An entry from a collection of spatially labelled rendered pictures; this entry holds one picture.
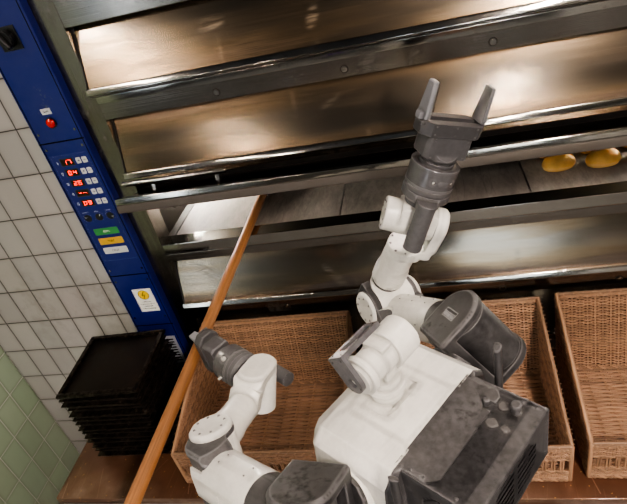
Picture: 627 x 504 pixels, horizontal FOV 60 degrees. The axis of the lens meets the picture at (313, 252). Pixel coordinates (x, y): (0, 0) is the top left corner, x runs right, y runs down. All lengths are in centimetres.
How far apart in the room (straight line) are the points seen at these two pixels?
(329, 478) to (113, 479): 138
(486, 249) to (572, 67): 57
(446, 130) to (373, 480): 55
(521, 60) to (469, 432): 101
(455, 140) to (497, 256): 87
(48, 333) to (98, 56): 120
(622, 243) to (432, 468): 120
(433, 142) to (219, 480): 64
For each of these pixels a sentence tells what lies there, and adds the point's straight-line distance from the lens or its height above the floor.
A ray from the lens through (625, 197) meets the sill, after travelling 177.
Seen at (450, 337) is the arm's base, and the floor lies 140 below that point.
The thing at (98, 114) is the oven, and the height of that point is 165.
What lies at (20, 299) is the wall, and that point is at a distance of 238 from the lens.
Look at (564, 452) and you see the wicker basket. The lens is 165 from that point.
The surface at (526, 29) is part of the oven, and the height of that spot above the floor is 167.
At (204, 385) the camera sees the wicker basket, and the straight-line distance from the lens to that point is 203.
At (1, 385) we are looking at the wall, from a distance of 265.
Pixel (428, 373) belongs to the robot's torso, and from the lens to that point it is 90.
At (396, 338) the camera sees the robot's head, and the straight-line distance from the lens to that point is 81.
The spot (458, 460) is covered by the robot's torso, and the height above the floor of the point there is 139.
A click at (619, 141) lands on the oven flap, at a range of 151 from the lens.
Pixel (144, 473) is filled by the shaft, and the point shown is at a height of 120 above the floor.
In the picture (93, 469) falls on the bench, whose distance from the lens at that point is 217.
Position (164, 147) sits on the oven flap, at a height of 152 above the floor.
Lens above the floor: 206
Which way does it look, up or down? 33 degrees down
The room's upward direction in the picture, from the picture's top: 15 degrees counter-clockwise
